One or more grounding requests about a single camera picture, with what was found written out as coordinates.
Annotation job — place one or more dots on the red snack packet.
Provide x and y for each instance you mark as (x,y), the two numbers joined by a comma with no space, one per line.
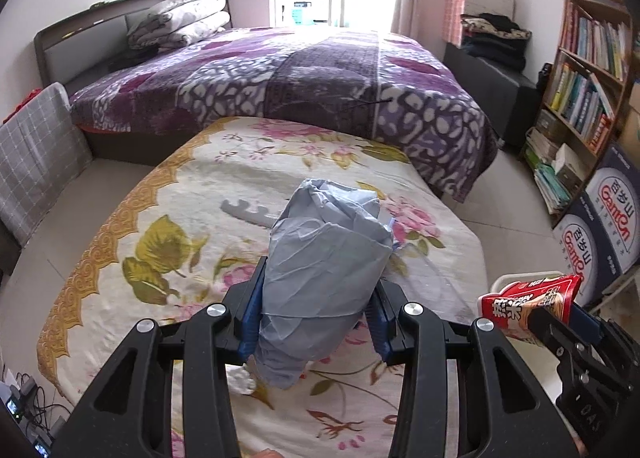
(505,310)

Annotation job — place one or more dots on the pink patterned box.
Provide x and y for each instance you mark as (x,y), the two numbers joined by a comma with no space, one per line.
(455,13)

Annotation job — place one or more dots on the red cloth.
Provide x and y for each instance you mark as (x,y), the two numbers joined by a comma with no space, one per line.
(25,100)

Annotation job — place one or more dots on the crumpled white tissue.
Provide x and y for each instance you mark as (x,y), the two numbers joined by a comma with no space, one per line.
(241,382)

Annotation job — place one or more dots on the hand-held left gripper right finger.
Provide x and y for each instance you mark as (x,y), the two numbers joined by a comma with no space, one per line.
(378,333)

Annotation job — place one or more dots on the pile of dark clothes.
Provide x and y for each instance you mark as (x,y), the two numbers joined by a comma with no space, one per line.
(495,38)

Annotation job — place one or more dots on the grey checked cushion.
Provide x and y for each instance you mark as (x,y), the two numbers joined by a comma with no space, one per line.
(40,153)

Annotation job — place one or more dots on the stacked patterned pillows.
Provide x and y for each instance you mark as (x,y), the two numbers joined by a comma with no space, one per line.
(180,20)

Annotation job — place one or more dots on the black bottle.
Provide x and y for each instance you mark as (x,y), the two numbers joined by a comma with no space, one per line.
(545,83)

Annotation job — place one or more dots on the floral cream blanket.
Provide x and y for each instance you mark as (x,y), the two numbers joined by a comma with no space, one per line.
(175,198)

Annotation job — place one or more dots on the stack of lying books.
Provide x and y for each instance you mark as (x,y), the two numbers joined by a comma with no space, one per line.
(550,178)

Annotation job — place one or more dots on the blue white carton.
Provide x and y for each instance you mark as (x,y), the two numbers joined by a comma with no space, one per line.
(577,255)
(615,208)

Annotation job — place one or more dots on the grey-blue plastic bag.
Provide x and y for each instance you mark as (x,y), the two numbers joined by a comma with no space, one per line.
(320,278)

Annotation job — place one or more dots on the white rack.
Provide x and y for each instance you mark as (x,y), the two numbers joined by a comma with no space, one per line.
(620,288)

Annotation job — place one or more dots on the dark storage bench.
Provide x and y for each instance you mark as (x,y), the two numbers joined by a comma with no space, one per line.
(505,93)

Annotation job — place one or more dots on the wooden bookshelf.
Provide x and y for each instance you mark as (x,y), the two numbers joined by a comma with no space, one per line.
(575,0)

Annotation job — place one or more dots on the bed with purple quilt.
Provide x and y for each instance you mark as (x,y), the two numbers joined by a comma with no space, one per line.
(300,73)

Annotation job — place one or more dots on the teal box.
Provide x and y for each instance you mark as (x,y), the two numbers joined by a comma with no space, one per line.
(302,12)

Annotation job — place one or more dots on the brown cardboard box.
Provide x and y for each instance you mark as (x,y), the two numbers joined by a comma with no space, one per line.
(634,118)

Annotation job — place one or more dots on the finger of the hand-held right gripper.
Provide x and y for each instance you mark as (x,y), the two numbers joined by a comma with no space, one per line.
(586,325)
(550,325)

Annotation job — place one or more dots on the row of upright books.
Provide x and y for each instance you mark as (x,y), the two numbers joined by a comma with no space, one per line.
(580,103)
(600,40)

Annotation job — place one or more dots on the grey flat plastic piece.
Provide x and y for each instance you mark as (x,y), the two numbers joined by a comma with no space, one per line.
(245,213)

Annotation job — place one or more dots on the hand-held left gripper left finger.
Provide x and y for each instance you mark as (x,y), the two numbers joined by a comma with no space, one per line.
(250,328)

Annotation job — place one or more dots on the dark bed frame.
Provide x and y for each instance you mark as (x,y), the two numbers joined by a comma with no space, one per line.
(55,45)

